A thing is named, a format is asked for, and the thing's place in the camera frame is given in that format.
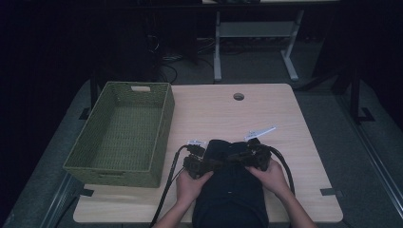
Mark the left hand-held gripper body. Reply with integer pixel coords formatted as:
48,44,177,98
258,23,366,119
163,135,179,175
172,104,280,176
182,139,213,181

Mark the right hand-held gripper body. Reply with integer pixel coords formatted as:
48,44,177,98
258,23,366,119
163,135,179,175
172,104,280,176
236,125,278,173

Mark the dark navy printed t-shirt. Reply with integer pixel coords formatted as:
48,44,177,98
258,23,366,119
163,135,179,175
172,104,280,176
191,139,271,228

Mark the green woven basket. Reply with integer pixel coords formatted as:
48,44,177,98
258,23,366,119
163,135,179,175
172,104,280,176
62,81,176,189

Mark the person's left hand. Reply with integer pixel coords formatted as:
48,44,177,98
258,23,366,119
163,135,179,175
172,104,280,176
175,168,215,207

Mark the person's right hand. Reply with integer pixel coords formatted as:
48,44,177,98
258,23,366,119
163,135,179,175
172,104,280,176
246,158,291,200

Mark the black tape strip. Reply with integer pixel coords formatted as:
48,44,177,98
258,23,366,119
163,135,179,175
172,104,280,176
78,187,95,198
319,187,344,198

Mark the grey metal desk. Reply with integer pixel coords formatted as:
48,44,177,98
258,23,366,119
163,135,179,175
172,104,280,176
202,0,340,83

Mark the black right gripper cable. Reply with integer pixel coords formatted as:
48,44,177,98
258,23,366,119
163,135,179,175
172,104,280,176
268,145,297,197

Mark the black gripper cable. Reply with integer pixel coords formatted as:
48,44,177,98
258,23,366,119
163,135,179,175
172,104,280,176
149,143,192,228
268,145,297,197

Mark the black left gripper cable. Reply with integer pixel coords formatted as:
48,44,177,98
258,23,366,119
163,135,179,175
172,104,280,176
149,143,192,228

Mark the bundle of floor cables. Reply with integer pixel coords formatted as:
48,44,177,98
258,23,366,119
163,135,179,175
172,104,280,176
157,37,217,85

